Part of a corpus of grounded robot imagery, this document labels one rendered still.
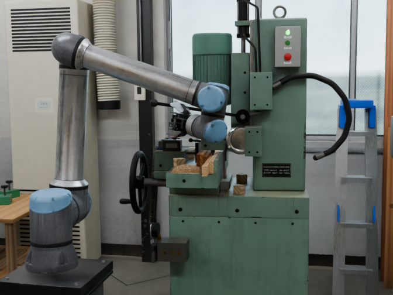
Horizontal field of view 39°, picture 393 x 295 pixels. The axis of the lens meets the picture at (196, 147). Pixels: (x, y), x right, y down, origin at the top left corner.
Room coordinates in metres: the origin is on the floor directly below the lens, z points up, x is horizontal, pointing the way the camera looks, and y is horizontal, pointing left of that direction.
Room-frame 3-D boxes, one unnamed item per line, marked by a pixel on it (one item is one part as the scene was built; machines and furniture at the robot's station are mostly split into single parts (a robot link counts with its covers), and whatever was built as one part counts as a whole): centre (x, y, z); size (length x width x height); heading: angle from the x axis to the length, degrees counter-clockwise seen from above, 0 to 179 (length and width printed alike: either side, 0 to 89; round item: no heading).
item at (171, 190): (2.47, -0.01, 0.82); 0.40 x 0.21 x 0.04; 173
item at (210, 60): (2.46, -0.07, 1.32); 0.18 x 0.18 x 0.31
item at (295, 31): (2.28, -0.37, 1.40); 0.10 x 0.06 x 0.16; 83
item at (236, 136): (2.32, -0.19, 1.02); 0.12 x 0.03 x 0.12; 83
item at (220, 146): (2.46, -0.09, 0.99); 0.14 x 0.07 x 0.09; 83
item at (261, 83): (2.28, -0.27, 1.23); 0.09 x 0.08 x 0.15; 83
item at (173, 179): (2.50, 0.03, 0.87); 0.61 x 0.30 x 0.06; 173
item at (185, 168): (2.26, 0.04, 0.91); 0.12 x 0.09 x 0.03; 83
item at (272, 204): (2.45, -0.20, 0.76); 0.57 x 0.45 x 0.09; 83
